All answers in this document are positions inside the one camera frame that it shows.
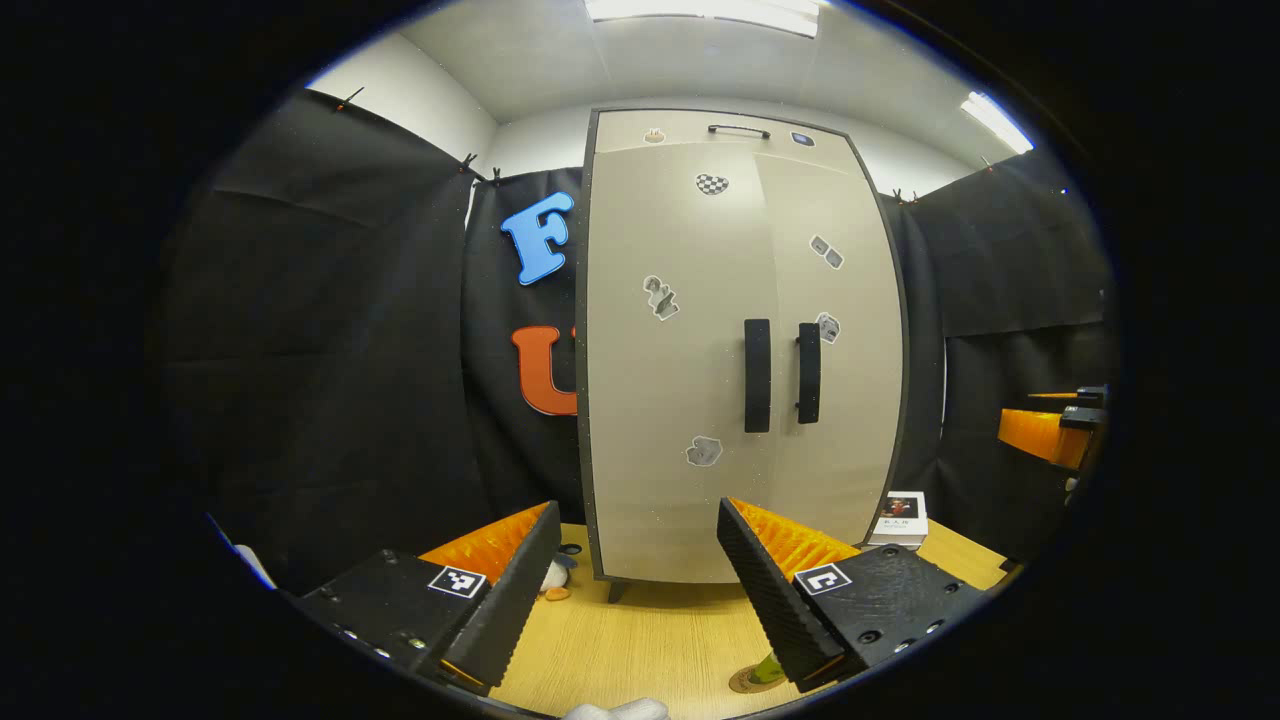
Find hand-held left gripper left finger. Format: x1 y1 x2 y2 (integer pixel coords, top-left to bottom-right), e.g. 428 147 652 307
285 502 563 698

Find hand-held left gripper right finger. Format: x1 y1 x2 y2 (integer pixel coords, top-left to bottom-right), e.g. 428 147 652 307
716 498 991 694

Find white cabinet door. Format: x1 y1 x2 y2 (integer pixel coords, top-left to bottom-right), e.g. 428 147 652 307
585 143 783 584
752 152 906 549

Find white and grey cabinet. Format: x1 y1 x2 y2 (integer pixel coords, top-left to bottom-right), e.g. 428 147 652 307
576 107 911 604

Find narrow ceiling light panel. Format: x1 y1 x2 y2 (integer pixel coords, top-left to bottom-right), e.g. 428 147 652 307
960 90 1036 156

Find black backdrop cloth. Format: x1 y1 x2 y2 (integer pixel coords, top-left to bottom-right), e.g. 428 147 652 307
148 88 1119 596

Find large ceiling light panel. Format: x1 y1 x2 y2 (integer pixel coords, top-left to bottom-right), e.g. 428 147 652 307
585 0 821 39

